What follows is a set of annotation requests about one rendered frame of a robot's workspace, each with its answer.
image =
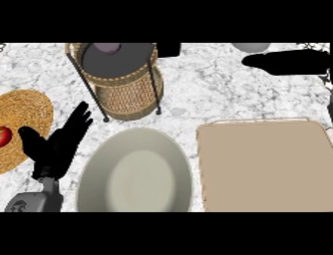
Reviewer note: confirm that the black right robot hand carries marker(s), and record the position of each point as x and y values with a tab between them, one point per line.
297	62

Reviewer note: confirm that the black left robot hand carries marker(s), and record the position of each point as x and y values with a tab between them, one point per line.
57	146

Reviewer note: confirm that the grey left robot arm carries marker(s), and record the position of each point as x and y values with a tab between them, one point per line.
39	201

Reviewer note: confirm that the wicker tiered basket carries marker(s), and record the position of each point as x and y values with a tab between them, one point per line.
128	91

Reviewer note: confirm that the purple eggplant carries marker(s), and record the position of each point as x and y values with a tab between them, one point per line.
108	48

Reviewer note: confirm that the beige rectangular tray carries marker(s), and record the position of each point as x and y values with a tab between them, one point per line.
273	166

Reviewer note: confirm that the grey round bowl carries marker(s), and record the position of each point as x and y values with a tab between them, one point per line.
251	47

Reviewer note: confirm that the round woven straw placemat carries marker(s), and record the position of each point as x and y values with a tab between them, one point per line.
20	113

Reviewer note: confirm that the pale grey oval plate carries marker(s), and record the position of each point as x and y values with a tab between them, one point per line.
136	172

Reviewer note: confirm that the black box-shaped object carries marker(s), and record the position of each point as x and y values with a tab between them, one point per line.
170	50

